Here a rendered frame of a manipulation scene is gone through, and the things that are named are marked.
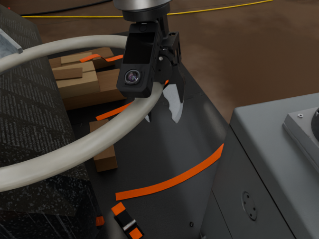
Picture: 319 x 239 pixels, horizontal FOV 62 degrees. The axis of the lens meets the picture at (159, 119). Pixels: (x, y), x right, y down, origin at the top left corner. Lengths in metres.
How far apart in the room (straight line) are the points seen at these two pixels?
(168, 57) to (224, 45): 2.30
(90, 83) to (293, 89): 1.54
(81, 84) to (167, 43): 1.48
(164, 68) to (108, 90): 1.53
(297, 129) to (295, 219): 0.20
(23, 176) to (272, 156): 0.51
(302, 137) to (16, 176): 0.58
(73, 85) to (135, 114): 1.51
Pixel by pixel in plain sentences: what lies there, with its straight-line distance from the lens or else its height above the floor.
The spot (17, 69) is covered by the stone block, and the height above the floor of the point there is 0.73.
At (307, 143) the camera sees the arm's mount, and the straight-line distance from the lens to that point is 0.69.
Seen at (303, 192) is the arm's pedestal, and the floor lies 0.85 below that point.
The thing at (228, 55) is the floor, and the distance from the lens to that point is 2.58.
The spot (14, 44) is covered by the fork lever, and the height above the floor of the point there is 1.00.
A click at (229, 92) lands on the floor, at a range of 2.15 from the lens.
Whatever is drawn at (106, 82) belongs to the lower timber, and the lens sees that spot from 2.01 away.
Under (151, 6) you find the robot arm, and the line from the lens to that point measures 0.38.
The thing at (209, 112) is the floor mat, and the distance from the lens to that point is 1.93.
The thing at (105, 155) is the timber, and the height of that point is 0.14.
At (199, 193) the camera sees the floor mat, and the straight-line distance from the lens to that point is 1.53.
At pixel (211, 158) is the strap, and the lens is 1.66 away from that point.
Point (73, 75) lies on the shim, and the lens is 1.95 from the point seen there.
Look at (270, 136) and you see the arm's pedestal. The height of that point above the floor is 0.85.
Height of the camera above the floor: 1.35
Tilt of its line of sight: 46 degrees down
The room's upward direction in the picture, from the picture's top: straight up
